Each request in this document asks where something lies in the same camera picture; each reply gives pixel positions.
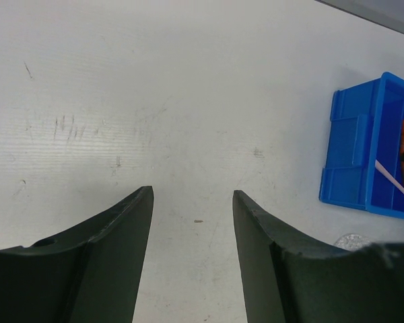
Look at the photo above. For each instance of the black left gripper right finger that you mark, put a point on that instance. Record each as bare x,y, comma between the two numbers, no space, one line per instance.
288,276

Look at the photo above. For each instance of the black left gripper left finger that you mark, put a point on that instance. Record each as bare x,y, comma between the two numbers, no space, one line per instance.
87,273

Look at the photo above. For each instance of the clear textured oval tray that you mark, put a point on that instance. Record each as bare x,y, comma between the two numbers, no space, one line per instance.
353,242

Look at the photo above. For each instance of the pink toothbrush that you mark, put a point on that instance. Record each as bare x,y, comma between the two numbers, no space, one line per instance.
388,176

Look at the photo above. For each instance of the blue plastic divided bin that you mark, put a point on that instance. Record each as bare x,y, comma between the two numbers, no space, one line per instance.
366,122

